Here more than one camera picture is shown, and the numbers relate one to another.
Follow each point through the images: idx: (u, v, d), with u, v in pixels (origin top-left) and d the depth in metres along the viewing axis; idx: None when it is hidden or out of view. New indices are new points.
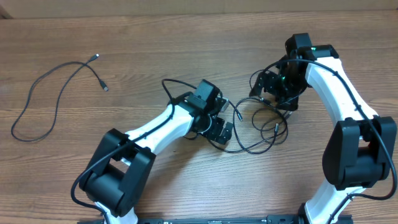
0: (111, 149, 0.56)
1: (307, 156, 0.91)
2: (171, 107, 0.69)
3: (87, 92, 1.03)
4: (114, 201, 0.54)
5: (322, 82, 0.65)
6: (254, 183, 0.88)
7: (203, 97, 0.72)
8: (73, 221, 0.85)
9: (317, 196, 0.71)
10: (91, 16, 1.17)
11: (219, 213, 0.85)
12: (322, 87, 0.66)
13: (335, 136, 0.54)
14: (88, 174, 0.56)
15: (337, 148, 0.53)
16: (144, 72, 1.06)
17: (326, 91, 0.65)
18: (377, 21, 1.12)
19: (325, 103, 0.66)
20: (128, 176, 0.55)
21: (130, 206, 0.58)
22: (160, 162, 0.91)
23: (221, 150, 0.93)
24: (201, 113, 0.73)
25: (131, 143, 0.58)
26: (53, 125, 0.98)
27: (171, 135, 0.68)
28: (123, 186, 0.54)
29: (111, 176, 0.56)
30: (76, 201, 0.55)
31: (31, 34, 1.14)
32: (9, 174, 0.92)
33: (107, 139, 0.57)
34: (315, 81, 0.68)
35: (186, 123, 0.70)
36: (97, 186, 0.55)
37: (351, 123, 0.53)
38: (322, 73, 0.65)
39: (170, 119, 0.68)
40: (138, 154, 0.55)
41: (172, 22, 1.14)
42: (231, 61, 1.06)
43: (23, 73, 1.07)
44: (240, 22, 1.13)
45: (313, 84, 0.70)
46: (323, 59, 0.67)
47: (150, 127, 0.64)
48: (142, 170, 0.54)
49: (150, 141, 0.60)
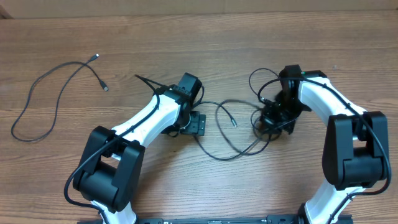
0: (99, 147, 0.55)
1: (307, 155, 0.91)
2: (157, 98, 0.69)
3: (88, 92, 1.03)
4: (109, 196, 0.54)
5: (314, 97, 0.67)
6: (254, 183, 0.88)
7: (186, 88, 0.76)
8: (73, 221, 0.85)
9: (318, 196, 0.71)
10: (91, 16, 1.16)
11: (219, 213, 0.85)
12: (315, 102, 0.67)
13: (329, 132, 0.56)
14: (80, 173, 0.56)
15: (334, 145, 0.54)
16: (145, 72, 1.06)
17: (320, 106, 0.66)
18: (377, 21, 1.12)
19: (322, 114, 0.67)
20: (119, 171, 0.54)
21: (127, 201, 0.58)
22: (161, 162, 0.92)
23: (221, 150, 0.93)
24: (187, 101, 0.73)
25: (119, 138, 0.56)
26: (53, 125, 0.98)
27: (158, 126, 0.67)
28: (116, 182, 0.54)
29: (104, 172, 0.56)
30: (71, 201, 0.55)
31: (31, 34, 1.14)
32: (9, 174, 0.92)
33: (93, 137, 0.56)
34: (308, 100, 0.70)
35: (175, 111, 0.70)
36: (91, 185, 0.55)
37: (343, 116, 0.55)
38: (313, 88, 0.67)
39: (157, 109, 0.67)
40: (127, 148, 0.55)
41: (172, 22, 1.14)
42: (231, 61, 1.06)
43: (23, 73, 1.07)
44: (240, 22, 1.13)
45: (307, 103, 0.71)
46: (313, 78, 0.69)
47: (137, 121, 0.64)
48: (133, 163, 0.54)
49: (138, 134, 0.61)
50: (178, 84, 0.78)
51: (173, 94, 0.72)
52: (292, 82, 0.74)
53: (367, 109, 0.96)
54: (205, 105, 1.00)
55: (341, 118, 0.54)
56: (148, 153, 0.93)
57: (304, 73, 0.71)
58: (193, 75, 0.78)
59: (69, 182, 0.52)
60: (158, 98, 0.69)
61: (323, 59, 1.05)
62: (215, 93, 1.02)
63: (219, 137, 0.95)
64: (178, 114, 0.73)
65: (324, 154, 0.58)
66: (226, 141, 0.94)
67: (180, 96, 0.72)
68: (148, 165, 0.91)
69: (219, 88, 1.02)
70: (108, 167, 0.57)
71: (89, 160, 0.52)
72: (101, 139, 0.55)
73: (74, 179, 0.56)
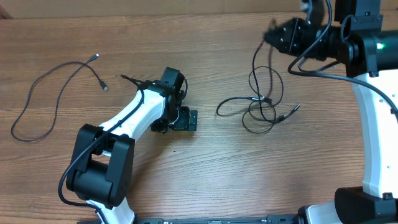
0: (88, 144, 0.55)
1: (307, 155, 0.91)
2: (141, 93, 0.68)
3: (87, 92, 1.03)
4: (104, 193, 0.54)
5: (372, 114, 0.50)
6: (254, 183, 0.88)
7: (170, 83, 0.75)
8: (73, 221, 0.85)
9: (324, 210, 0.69)
10: (91, 16, 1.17)
11: (219, 213, 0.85)
12: (365, 114, 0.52)
13: (364, 201, 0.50)
14: (73, 173, 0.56)
15: (360, 216, 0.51)
16: (145, 72, 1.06)
17: (371, 126, 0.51)
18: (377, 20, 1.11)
19: (366, 136, 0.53)
20: (111, 167, 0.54)
21: (122, 196, 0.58)
22: (160, 161, 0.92)
23: (221, 150, 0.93)
24: (171, 93, 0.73)
25: (106, 134, 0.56)
26: (53, 125, 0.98)
27: (147, 120, 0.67)
28: (109, 177, 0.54)
29: (96, 169, 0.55)
30: (68, 202, 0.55)
31: (31, 34, 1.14)
32: (9, 173, 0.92)
33: (81, 135, 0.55)
34: (369, 109, 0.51)
35: (160, 104, 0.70)
36: (84, 183, 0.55)
37: (391, 206, 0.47)
38: (377, 104, 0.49)
39: (142, 103, 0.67)
40: (115, 142, 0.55)
41: (172, 22, 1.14)
42: (231, 61, 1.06)
43: (23, 73, 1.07)
44: (240, 22, 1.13)
45: (357, 96, 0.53)
46: (387, 73, 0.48)
47: (123, 116, 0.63)
48: (124, 157, 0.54)
49: (126, 128, 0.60)
50: (161, 80, 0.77)
51: (157, 88, 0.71)
52: (358, 47, 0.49)
53: None
54: (202, 105, 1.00)
55: (384, 209, 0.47)
56: (144, 152, 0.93)
57: (379, 49, 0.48)
58: (174, 69, 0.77)
59: (63, 180, 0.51)
60: (142, 93, 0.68)
61: None
62: (216, 92, 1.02)
63: (219, 137, 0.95)
64: (165, 107, 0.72)
65: (346, 198, 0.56)
66: (225, 141, 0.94)
67: (165, 89, 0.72)
68: (146, 165, 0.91)
69: (219, 88, 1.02)
70: (99, 163, 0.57)
71: (80, 156, 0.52)
72: (89, 136, 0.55)
73: (66, 180, 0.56)
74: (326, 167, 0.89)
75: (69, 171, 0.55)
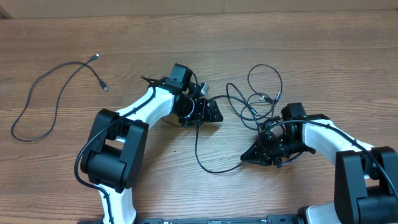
0: (104, 126, 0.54)
1: (307, 156, 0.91)
2: (153, 88, 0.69)
3: (88, 92, 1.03)
4: (117, 174, 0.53)
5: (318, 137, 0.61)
6: (254, 183, 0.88)
7: (178, 79, 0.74)
8: (73, 221, 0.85)
9: (324, 210, 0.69)
10: (91, 16, 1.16)
11: (219, 213, 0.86)
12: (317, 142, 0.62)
13: (337, 170, 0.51)
14: (87, 155, 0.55)
15: (342, 182, 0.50)
16: (145, 72, 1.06)
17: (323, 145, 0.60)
18: (378, 21, 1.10)
19: (325, 152, 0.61)
20: (125, 148, 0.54)
21: (133, 181, 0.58)
22: (161, 161, 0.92)
23: (221, 150, 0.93)
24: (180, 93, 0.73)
25: (122, 118, 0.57)
26: (53, 125, 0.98)
27: (157, 114, 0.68)
28: (124, 158, 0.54)
29: (111, 153, 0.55)
30: (83, 183, 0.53)
31: (30, 34, 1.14)
32: (10, 173, 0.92)
33: (99, 118, 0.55)
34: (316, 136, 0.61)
35: (169, 101, 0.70)
36: (99, 165, 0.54)
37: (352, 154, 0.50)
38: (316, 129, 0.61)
39: (153, 98, 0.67)
40: (131, 126, 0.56)
41: (172, 23, 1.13)
42: (231, 61, 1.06)
43: (23, 73, 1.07)
44: (240, 22, 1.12)
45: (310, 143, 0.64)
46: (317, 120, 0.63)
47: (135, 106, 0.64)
48: (138, 140, 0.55)
49: (140, 115, 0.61)
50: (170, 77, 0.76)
51: (166, 86, 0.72)
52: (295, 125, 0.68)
53: (365, 108, 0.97)
54: None
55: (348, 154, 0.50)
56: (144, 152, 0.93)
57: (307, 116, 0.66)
58: (182, 65, 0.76)
59: (79, 158, 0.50)
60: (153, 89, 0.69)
61: (323, 59, 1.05)
62: (216, 92, 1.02)
63: (219, 137, 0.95)
64: (173, 105, 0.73)
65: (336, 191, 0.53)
66: (226, 141, 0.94)
67: (173, 88, 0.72)
68: (146, 165, 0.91)
69: (219, 88, 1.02)
70: (113, 148, 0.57)
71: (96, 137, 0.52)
72: (106, 120, 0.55)
73: (81, 162, 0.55)
74: (326, 167, 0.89)
75: (84, 152, 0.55)
